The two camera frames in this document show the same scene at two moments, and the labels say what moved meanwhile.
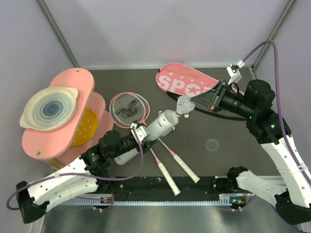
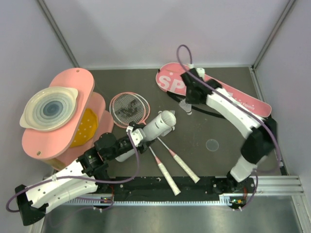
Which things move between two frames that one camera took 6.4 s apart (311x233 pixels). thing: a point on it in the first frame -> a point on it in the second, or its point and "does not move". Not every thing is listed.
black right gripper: x=210 y=100 -> x=189 y=100
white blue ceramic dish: x=50 y=109 does not move
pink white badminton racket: x=129 y=108 does not move
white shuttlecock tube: x=158 y=128 does not move
